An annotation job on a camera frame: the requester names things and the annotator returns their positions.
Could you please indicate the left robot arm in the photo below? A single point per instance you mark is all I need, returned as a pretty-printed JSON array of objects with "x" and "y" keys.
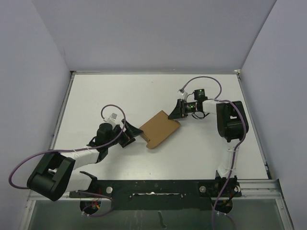
[{"x": 59, "y": 172}]

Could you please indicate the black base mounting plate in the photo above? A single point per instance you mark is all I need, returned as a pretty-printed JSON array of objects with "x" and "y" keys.
[{"x": 160, "y": 195}]

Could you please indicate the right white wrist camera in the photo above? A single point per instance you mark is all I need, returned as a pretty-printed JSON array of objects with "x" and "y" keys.
[{"x": 183, "y": 94}]

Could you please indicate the brown cardboard box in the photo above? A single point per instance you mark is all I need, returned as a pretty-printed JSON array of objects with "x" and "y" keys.
[{"x": 158, "y": 129}]

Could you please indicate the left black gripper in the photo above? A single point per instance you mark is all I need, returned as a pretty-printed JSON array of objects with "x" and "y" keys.
[{"x": 132, "y": 132}]

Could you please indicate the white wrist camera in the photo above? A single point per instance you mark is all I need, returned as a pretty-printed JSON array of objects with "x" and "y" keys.
[
  {"x": 183, "y": 94},
  {"x": 112, "y": 119}
]

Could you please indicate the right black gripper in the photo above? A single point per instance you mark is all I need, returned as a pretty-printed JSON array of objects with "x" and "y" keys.
[{"x": 179, "y": 111}]

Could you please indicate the aluminium table frame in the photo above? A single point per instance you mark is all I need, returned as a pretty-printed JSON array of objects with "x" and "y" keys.
[{"x": 190, "y": 153}]

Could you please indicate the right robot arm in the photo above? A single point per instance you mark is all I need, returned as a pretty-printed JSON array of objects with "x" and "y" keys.
[{"x": 232, "y": 127}]

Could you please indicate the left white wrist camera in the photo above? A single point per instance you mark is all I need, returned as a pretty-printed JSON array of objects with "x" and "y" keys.
[{"x": 112, "y": 119}]

